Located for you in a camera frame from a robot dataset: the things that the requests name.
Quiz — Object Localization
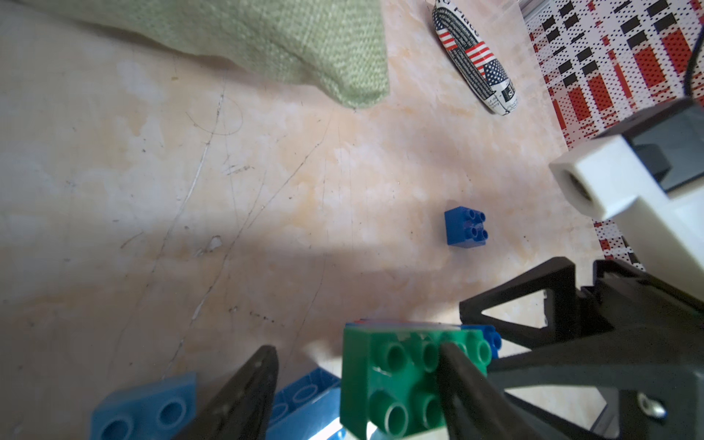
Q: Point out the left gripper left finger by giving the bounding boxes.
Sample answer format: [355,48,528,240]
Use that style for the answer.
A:
[175,345,279,440]

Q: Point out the green square cushion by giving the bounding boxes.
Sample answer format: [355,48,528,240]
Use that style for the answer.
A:
[31,0,390,108]

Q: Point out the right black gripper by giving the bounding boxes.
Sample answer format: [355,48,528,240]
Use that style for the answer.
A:
[458,257,703,439]

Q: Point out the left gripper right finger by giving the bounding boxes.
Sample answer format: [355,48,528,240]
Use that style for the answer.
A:
[438,343,541,439]

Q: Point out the blue 2x2 brick upper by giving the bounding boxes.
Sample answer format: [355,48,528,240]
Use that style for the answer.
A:
[444,206,490,249]

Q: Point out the light blue 2x4 brick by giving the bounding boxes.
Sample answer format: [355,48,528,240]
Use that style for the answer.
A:
[266,368,347,439]

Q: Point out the blue 2x4 lego brick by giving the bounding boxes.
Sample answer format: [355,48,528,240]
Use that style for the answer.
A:
[460,324,502,359]

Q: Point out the green 2x4 lego brick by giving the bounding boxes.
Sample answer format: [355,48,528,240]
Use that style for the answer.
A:
[339,320,494,439]

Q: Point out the silver remote control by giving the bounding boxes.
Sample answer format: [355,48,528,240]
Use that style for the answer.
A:
[432,0,518,116]

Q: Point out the light blue 2x2 brick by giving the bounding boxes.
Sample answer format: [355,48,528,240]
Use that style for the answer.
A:
[90,372,197,439]

